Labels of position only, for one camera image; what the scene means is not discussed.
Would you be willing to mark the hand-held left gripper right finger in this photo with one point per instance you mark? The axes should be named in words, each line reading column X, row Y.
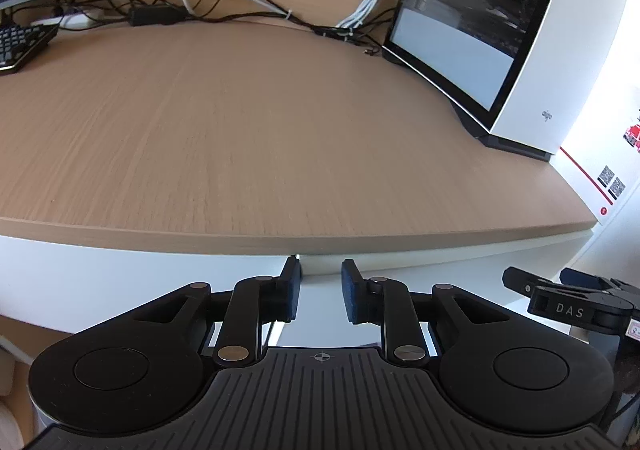
column 350, row 295

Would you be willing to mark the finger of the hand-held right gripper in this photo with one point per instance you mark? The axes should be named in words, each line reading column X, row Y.
column 517, row 280
column 575, row 276

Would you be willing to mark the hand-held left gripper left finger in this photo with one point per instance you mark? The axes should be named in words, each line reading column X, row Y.
column 292, row 292

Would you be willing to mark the wooden drawer with white front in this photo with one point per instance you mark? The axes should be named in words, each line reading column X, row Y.
column 475, row 260

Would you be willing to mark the white computer case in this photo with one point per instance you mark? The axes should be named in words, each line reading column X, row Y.
column 565, row 55

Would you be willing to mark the black power adapter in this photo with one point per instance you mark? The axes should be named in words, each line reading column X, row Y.
column 155, row 15

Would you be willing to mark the white power strip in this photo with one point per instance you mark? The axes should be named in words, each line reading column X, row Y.
column 75, row 19

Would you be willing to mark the black keyboard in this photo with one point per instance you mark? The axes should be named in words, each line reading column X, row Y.
column 20, row 47

